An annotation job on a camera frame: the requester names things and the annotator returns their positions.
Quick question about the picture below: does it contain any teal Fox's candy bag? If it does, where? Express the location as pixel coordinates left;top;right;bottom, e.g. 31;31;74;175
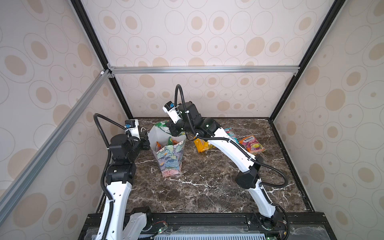
225;128;239;143

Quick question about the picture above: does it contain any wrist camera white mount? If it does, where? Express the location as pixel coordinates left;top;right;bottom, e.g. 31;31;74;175
163;101;182;124
125;119;141;140

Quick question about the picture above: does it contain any black frame post right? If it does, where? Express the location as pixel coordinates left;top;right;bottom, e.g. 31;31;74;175
269;0;346;123

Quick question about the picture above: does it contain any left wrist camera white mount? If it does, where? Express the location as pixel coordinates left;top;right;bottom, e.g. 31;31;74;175
125;119;141;140

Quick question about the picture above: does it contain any horizontal aluminium rail back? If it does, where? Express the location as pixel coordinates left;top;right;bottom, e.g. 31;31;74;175
110;66;300;75

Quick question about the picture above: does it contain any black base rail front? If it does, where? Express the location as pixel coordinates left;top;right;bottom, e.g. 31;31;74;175
78;212;337;240

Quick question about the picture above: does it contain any green Fox's candy bag small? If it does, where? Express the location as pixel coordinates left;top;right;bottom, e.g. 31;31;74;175
155;121;171;134

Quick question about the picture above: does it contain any pink Fox's candy bag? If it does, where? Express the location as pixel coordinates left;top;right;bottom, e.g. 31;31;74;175
239;135;266;155

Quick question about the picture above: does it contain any floral white paper bag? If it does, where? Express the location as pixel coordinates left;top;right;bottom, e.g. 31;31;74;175
148;126;187;178

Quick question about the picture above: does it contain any black frame post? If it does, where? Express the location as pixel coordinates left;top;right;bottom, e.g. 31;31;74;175
70;0;134;119
269;0;346;123

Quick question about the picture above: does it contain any yellow snack bag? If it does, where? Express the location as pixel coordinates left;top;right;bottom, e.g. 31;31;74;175
194;138;215;153

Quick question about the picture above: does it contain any aluminium rail left side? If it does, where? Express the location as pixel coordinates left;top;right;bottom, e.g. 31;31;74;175
1;69;112;225

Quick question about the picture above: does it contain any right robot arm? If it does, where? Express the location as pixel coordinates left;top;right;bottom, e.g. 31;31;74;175
163;84;291;240

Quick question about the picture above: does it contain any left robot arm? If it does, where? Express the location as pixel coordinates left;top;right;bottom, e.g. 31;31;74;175
93;113;150;240

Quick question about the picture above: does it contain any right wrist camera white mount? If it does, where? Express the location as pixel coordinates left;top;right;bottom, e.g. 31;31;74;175
163;101;182;124

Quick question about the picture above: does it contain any black frame post left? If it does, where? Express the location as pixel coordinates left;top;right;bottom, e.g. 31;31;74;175
70;0;134;119

